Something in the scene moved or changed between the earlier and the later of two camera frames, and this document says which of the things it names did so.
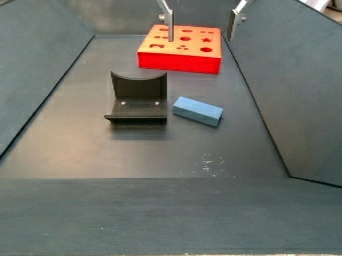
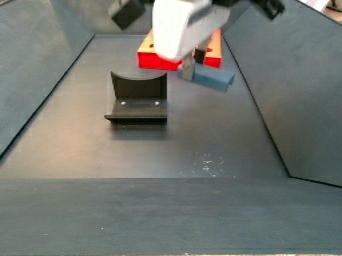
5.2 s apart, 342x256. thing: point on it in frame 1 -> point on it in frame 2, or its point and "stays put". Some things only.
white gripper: (167, 16) -> (182, 25)
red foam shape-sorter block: (194, 51) stays put
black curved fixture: (140, 100) stays put
